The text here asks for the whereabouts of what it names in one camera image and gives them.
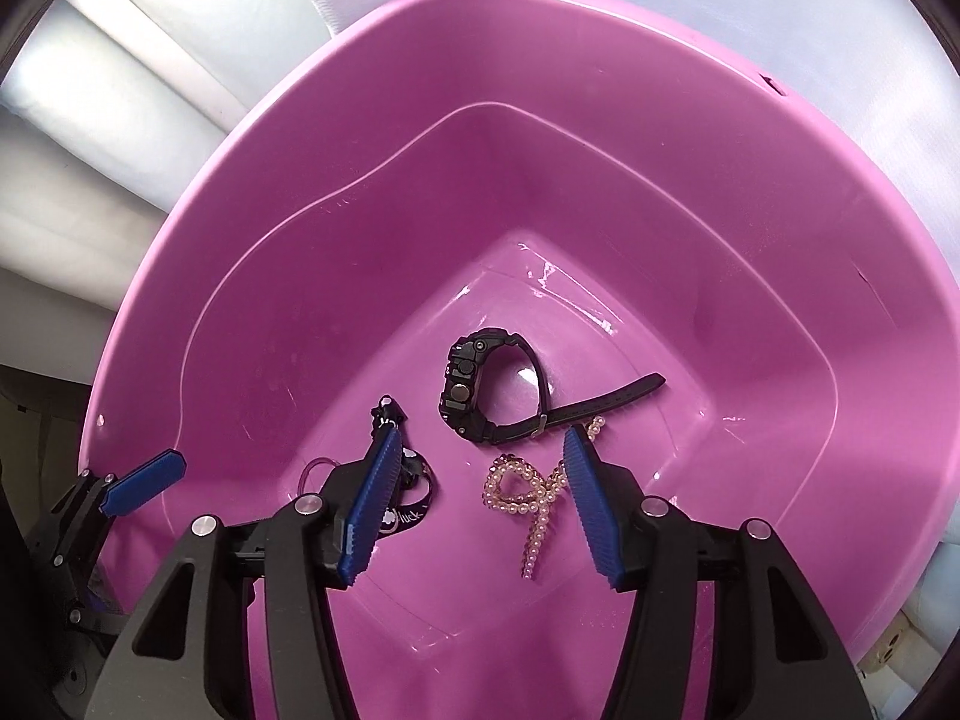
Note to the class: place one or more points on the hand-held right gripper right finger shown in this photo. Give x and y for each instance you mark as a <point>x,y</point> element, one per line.
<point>592,510</point>

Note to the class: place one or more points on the pearl hair claw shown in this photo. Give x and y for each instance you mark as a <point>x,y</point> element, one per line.
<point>536,491</point>

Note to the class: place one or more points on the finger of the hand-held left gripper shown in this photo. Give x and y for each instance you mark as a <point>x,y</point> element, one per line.
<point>146,478</point>

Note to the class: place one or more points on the black wrist watch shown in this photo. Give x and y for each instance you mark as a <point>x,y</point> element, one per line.
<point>459,382</point>

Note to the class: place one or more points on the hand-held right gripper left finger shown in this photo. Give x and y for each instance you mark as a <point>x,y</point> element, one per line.
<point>371,510</point>

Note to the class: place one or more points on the pink plastic bin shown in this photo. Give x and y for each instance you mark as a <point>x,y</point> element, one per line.
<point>600,202</point>

